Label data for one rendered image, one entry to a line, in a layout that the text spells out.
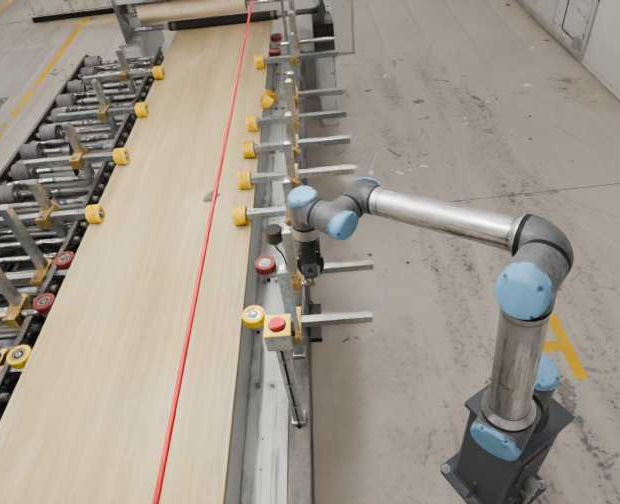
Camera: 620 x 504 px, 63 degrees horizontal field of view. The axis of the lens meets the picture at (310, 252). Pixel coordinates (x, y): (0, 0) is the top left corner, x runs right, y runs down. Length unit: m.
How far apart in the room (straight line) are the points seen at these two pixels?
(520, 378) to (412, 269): 1.80
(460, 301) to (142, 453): 1.96
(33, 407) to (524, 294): 1.47
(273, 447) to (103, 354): 0.66
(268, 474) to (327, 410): 0.84
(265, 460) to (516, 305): 1.01
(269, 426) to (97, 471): 0.57
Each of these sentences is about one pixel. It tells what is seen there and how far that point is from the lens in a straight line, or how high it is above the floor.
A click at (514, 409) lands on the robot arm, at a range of 1.53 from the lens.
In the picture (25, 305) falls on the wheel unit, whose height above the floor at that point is 0.85.
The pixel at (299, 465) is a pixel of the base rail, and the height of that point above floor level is 0.70.
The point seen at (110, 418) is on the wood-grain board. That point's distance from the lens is 1.71.
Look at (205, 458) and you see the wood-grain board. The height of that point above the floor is 0.90.
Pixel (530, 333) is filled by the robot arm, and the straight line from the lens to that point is 1.27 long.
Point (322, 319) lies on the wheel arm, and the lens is 1.78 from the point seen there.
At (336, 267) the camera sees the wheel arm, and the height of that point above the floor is 0.86.
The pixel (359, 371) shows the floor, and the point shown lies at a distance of 2.67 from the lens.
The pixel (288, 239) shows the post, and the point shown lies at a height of 1.07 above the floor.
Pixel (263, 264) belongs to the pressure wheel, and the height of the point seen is 0.90.
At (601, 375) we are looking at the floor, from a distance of 2.88.
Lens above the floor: 2.26
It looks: 44 degrees down
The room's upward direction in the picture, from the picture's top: 8 degrees counter-clockwise
